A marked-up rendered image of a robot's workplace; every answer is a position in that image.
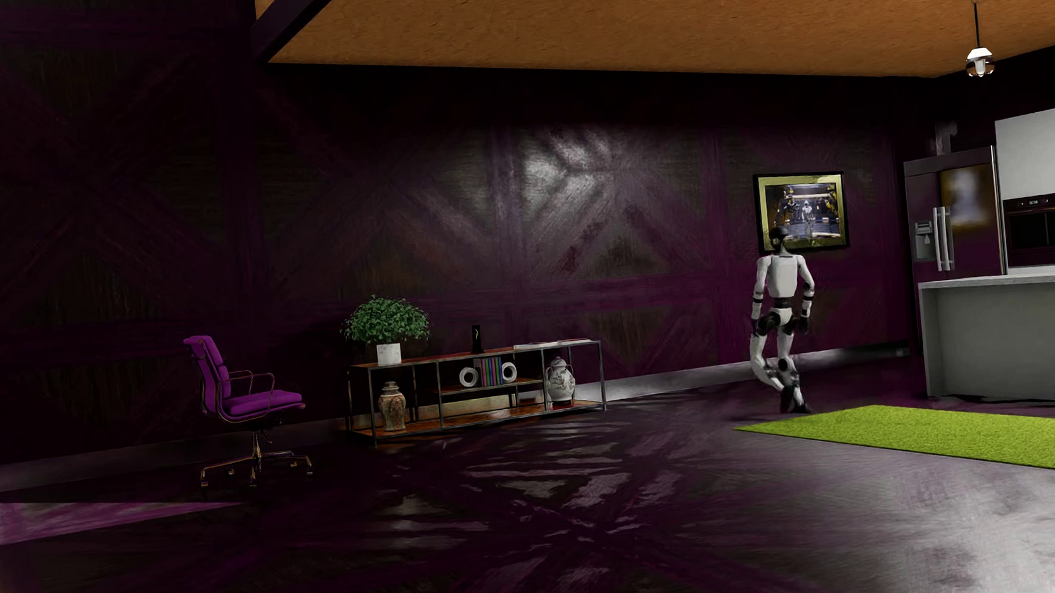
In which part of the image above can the green potted plant white pot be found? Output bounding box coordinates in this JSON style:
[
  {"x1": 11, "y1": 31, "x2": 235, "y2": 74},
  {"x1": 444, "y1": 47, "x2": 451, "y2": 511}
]
[{"x1": 340, "y1": 291, "x2": 435, "y2": 369}]

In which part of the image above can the white humanoid robot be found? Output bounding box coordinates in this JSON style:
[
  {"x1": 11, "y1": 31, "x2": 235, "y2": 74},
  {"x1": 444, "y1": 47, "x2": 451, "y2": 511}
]
[{"x1": 738, "y1": 223, "x2": 828, "y2": 420}]

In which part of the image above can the dark pink office chair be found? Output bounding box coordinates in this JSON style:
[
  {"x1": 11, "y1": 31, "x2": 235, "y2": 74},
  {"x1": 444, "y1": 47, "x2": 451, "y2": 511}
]
[{"x1": 182, "y1": 326, "x2": 316, "y2": 490}]

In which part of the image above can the dark stainless refrigerator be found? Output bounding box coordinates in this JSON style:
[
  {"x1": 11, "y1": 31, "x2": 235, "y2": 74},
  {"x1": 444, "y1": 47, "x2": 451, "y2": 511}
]
[{"x1": 901, "y1": 147, "x2": 1008, "y2": 285}]

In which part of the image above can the green rectangular rug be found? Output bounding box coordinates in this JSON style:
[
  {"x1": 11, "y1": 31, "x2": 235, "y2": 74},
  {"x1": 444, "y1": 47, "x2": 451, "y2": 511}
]
[{"x1": 733, "y1": 388, "x2": 1055, "y2": 505}]

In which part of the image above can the grey kitchen island counter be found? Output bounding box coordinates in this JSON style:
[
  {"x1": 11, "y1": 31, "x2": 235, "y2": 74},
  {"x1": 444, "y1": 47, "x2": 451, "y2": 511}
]
[{"x1": 916, "y1": 268, "x2": 1055, "y2": 425}]

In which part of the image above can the white blue ceramic ginger jar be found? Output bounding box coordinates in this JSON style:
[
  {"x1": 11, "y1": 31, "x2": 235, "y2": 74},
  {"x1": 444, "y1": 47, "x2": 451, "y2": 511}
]
[{"x1": 543, "y1": 355, "x2": 579, "y2": 405}]

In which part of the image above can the brown patterned ceramic vase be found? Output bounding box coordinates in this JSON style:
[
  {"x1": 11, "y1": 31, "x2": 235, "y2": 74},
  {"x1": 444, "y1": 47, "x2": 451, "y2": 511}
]
[{"x1": 376, "y1": 380, "x2": 409, "y2": 433}]

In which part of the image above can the framed wall picture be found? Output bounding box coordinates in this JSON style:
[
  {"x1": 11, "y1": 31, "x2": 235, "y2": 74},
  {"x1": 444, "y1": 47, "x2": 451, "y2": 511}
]
[{"x1": 752, "y1": 167, "x2": 852, "y2": 258}]

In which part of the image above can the black built-in wall oven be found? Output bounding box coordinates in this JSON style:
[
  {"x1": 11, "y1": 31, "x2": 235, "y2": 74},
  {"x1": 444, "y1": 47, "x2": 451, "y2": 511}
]
[{"x1": 1002, "y1": 192, "x2": 1055, "y2": 271}]

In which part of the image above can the wooden metal-framed shelf console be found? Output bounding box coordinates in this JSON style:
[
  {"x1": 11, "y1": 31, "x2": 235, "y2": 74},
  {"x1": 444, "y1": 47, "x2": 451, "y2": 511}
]
[{"x1": 344, "y1": 336, "x2": 611, "y2": 445}]

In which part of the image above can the black white pendant lamp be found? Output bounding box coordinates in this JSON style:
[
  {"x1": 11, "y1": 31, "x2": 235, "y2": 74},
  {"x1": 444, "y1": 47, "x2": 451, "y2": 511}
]
[{"x1": 958, "y1": 0, "x2": 998, "y2": 80}]

